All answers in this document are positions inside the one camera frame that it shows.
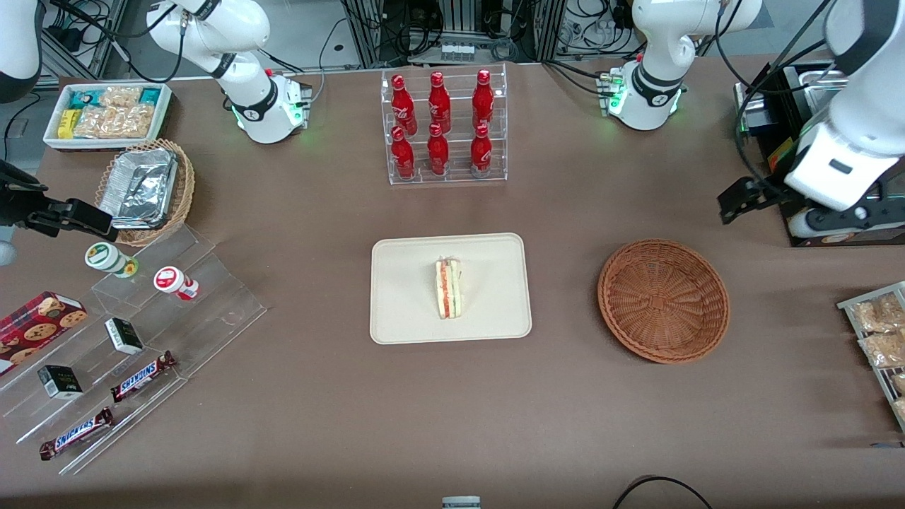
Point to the aluminium foil container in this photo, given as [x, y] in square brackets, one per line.
[138, 187]

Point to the small black box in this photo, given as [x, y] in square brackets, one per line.
[60, 382]
[124, 337]

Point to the clear cracker bag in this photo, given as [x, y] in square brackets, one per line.
[113, 121]
[121, 95]

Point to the black food warmer machine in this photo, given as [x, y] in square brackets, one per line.
[760, 113]

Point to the cream plastic tray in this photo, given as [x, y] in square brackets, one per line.
[410, 290]

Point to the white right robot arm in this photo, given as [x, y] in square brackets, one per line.
[247, 99]

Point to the red cola bottle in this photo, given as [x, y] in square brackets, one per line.
[481, 152]
[483, 99]
[438, 152]
[439, 102]
[403, 155]
[401, 102]

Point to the white snack bin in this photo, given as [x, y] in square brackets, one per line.
[106, 143]

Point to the small grey device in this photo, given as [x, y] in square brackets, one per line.
[461, 503]

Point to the yellow snack packet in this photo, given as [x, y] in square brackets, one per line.
[66, 124]

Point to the aluminium equipment rack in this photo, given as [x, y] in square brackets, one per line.
[371, 35]

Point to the green sunflower lidded cup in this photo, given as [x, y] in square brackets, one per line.
[104, 256]

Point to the clear acrylic bottle rack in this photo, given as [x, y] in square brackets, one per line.
[459, 106]

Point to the red tartan cookie box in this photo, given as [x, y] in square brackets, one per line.
[35, 329]

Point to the triangle sandwich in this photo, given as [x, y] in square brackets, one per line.
[449, 290]

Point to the brown wicker basket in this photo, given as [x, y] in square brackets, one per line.
[664, 304]

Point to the Snickers chocolate bar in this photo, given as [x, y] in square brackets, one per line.
[141, 377]
[76, 433]

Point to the clear acrylic stepped shelf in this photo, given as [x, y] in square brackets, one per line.
[226, 311]

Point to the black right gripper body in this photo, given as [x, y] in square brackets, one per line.
[15, 203]

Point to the teal snack packet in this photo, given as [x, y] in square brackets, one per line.
[150, 95]
[83, 99]

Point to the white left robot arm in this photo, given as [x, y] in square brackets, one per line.
[657, 92]

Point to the red lidded cup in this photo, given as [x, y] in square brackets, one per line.
[170, 279]

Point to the white power strip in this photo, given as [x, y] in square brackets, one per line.
[457, 51]

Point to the tray of packaged snacks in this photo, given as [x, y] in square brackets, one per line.
[846, 305]

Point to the clear fried snack bag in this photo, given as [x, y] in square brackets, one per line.
[884, 348]
[877, 314]
[899, 383]
[901, 410]

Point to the light wicker basket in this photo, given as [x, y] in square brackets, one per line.
[185, 191]

